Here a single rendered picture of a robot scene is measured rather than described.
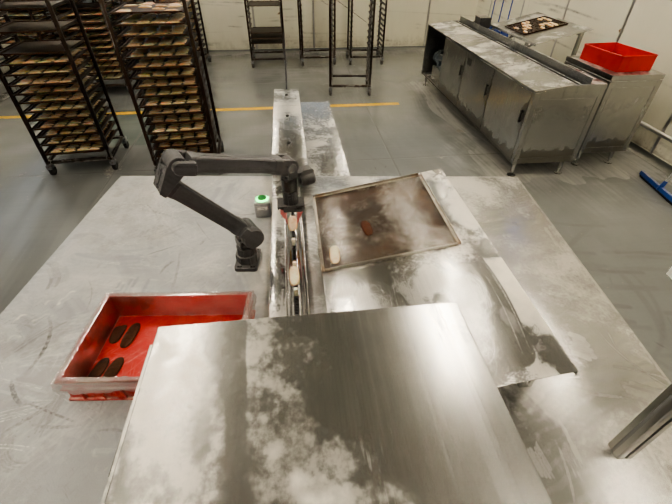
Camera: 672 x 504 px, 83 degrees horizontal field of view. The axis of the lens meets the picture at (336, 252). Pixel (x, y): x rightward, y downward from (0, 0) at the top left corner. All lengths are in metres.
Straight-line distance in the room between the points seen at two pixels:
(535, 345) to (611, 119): 3.58
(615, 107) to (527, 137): 0.89
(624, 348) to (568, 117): 2.83
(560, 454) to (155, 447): 0.95
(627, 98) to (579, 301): 3.15
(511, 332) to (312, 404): 0.72
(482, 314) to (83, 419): 1.13
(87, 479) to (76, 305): 0.63
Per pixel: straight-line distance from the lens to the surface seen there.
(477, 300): 1.23
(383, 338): 0.64
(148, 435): 0.61
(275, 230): 1.60
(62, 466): 1.25
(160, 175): 1.26
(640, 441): 1.20
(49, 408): 1.36
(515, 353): 1.13
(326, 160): 2.22
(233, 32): 8.43
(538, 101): 3.84
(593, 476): 1.22
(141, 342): 1.37
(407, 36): 8.72
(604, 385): 1.39
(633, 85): 4.51
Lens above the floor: 1.81
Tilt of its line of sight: 40 degrees down
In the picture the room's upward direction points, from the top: straight up
